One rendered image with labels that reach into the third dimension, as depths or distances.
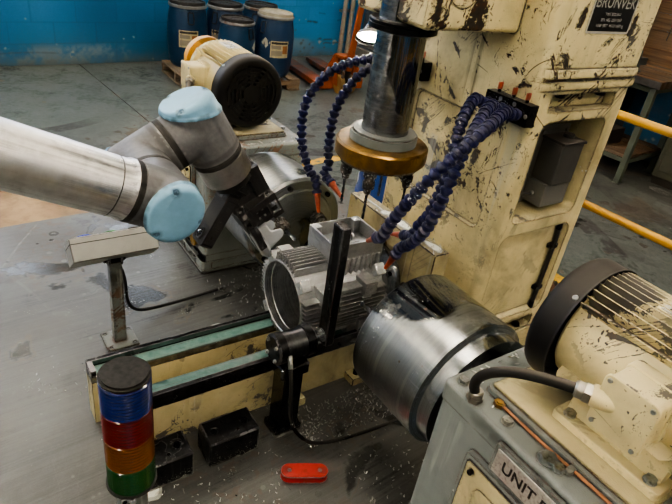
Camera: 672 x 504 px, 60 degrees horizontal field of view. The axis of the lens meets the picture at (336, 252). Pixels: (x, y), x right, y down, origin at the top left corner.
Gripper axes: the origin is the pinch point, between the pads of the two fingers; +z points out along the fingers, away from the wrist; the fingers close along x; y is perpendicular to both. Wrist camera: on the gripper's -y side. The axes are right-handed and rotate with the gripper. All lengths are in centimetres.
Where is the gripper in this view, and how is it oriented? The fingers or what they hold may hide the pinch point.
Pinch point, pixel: (263, 253)
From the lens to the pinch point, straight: 119.1
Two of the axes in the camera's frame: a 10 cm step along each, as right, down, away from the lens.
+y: 7.8, -5.9, 2.0
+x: -5.4, -4.9, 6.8
